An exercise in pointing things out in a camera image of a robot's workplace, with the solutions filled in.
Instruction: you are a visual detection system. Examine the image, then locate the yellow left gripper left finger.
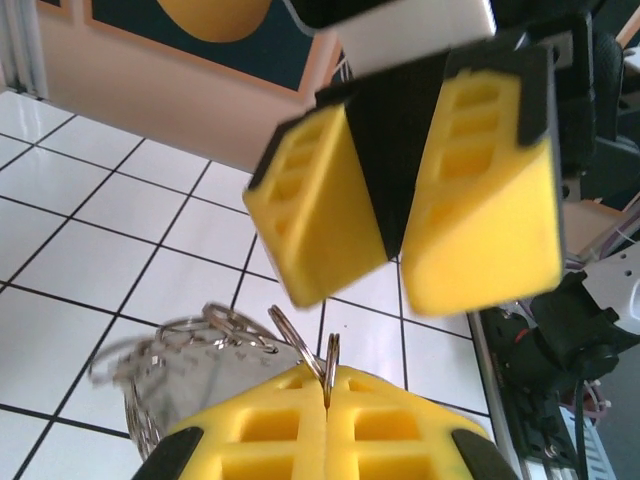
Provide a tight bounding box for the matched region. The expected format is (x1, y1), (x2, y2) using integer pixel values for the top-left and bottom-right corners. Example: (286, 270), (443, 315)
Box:
(130, 367), (330, 480)

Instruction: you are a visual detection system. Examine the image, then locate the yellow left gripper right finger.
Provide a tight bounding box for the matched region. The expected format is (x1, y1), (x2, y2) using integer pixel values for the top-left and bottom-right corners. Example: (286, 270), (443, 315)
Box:
(325, 366), (522, 480)

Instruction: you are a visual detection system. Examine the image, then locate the aluminium mounting rail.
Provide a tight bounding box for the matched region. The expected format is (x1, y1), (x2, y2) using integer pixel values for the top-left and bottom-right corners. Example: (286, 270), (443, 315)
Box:
(467, 307), (531, 480)

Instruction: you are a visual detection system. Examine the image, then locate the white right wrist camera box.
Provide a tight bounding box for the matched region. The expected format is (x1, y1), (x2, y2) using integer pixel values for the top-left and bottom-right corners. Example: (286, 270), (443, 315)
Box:
(287, 0), (500, 82)

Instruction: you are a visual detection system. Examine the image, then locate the perforated grey cable tray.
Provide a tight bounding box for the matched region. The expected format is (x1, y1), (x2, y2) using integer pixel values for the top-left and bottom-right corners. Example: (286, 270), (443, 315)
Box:
(554, 399), (640, 480)

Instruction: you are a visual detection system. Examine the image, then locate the aluminium corner post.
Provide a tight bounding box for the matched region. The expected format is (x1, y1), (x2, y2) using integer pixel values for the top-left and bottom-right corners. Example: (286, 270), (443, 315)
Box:
(0, 0), (44, 99)

